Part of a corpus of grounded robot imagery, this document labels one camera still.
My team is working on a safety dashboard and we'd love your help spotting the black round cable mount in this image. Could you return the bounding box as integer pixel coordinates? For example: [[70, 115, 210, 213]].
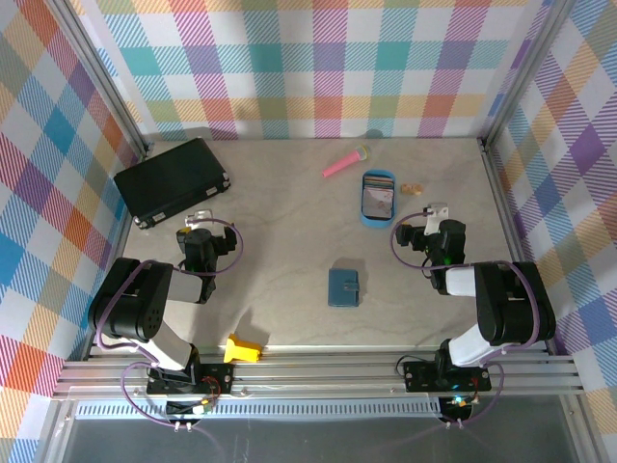
[[439, 394, 482, 431], [165, 396, 214, 433]]

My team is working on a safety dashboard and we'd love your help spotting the aluminium frame post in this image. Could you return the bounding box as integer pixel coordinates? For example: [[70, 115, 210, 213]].
[[47, 0, 155, 158], [476, 0, 579, 149]]

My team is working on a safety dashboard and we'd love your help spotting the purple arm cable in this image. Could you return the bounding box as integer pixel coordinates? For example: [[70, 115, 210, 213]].
[[389, 211, 544, 429], [94, 217, 244, 430]]

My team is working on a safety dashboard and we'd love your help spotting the black hard case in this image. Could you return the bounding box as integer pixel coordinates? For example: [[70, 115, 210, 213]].
[[113, 137, 232, 231]]

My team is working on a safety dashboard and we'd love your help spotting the pink toy microphone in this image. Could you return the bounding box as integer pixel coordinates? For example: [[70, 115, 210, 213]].
[[321, 146, 371, 178]]

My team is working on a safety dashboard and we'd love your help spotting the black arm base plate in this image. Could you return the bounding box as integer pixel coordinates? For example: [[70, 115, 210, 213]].
[[146, 364, 236, 395], [403, 360, 493, 393]]

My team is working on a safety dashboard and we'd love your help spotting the grey slotted cable duct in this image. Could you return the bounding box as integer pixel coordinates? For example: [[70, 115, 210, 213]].
[[74, 402, 445, 421]]

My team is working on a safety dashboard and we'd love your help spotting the aluminium table edge rail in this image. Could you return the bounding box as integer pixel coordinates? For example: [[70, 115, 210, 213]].
[[51, 353, 588, 400]]

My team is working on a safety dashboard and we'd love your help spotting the yellow plastic part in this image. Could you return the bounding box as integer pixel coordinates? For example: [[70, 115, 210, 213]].
[[223, 333, 264, 364]]

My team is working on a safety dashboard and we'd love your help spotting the pink grey credit card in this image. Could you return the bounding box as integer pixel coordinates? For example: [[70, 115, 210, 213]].
[[362, 186, 395, 217]]

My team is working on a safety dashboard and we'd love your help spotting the blue oval card tray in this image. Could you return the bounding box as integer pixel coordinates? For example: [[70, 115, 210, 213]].
[[360, 168, 399, 228]]

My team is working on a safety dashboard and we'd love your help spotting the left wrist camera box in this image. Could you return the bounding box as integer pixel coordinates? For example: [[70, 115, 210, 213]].
[[185, 207, 217, 228]]

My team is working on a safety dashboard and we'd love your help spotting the blue card holder wallet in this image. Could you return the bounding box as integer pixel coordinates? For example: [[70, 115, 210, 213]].
[[327, 267, 362, 309]]

